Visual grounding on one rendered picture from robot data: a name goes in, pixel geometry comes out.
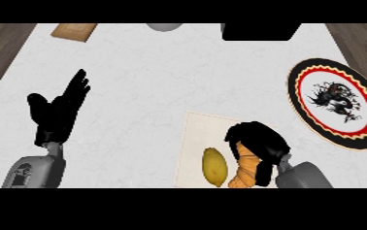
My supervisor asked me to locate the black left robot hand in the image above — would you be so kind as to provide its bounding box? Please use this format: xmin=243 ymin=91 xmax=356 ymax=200
xmin=24 ymin=68 xmax=91 ymax=148

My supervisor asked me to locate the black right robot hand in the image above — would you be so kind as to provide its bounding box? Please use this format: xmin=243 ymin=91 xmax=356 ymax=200
xmin=223 ymin=120 xmax=292 ymax=187

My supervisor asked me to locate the orange-brown croissant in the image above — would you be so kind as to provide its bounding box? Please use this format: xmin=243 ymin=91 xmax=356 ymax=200
xmin=226 ymin=142 xmax=263 ymax=189

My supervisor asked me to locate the cream placemat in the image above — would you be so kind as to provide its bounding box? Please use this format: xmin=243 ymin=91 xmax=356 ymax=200
xmin=172 ymin=111 xmax=277 ymax=189

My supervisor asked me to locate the white plate with dragon print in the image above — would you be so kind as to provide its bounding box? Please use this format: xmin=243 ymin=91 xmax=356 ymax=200
xmin=285 ymin=57 xmax=367 ymax=150

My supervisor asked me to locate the yellow mango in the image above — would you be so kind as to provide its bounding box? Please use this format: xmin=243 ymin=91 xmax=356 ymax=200
xmin=201 ymin=147 xmax=229 ymax=188

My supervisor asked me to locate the tan wooden board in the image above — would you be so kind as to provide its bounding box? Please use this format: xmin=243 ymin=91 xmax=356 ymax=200
xmin=50 ymin=23 xmax=98 ymax=44

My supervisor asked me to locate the black appliance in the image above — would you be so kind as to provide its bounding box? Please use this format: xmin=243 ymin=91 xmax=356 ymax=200
xmin=218 ymin=23 xmax=301 ymax=42

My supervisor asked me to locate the grey round bowl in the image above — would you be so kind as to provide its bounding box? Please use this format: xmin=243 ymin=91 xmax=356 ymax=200
xmin=144 ymin=23 xmax=184 ymax=33

